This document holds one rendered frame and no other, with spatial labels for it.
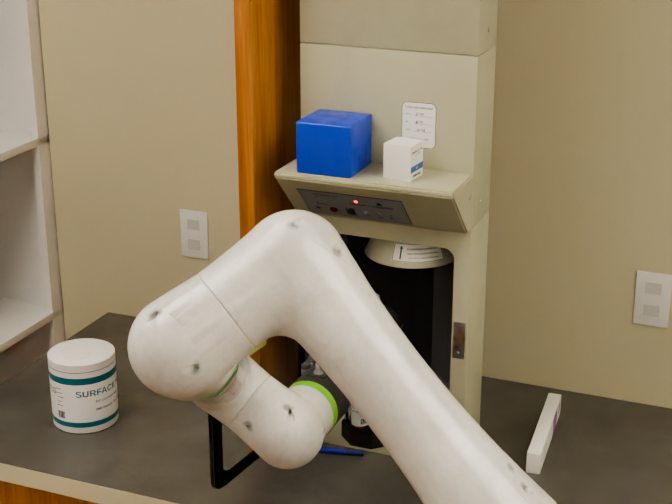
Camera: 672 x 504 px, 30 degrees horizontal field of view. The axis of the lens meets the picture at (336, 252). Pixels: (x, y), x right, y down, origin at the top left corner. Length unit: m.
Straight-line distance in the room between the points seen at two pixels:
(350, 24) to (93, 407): 0.90
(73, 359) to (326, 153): 0.69
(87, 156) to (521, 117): 1.05
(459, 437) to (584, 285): 1.24
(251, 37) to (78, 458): 0.86
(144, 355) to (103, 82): 1.56
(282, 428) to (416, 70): 0.66
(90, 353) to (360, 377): 1.15
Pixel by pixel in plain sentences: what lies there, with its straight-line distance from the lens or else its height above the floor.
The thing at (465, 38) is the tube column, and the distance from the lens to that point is 2.09.
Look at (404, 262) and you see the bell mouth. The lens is 2.25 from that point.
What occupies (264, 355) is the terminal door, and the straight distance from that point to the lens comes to 2.23.
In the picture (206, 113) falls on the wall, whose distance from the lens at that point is 2.81.
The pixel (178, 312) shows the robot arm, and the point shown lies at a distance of 1.43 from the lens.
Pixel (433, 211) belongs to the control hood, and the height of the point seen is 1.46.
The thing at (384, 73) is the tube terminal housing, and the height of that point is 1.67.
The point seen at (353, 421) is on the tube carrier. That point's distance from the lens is 2.21.
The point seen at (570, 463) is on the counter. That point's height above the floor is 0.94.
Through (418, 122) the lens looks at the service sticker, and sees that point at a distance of 2.14.
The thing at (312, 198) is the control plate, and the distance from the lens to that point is 2.17.
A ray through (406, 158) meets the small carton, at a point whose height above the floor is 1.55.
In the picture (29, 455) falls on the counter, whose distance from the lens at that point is 2.47.
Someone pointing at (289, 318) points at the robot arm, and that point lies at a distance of 1.44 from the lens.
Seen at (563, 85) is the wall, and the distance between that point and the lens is 2.51.
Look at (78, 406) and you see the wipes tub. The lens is 2.49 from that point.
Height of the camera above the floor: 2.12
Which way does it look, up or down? 20 degrees down
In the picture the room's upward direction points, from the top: straight up
